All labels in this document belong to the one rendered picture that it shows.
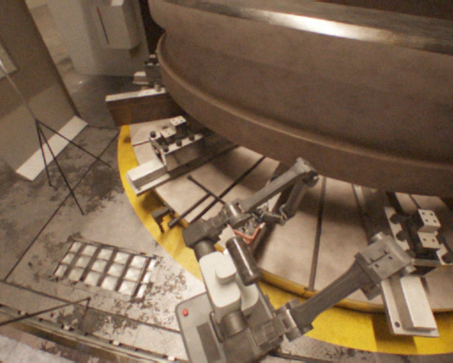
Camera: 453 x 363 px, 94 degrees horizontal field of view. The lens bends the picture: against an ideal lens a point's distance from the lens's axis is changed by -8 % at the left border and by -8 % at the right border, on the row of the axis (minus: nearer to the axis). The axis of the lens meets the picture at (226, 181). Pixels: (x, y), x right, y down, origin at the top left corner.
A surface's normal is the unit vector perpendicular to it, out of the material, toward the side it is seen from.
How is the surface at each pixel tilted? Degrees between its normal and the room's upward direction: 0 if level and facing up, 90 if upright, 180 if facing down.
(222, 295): 0
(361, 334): 0
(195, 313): 0
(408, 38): 45
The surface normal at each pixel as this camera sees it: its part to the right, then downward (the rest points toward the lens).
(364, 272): -0.84, 0.01
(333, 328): 0.00, -0.67
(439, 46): -0.21, 0.03
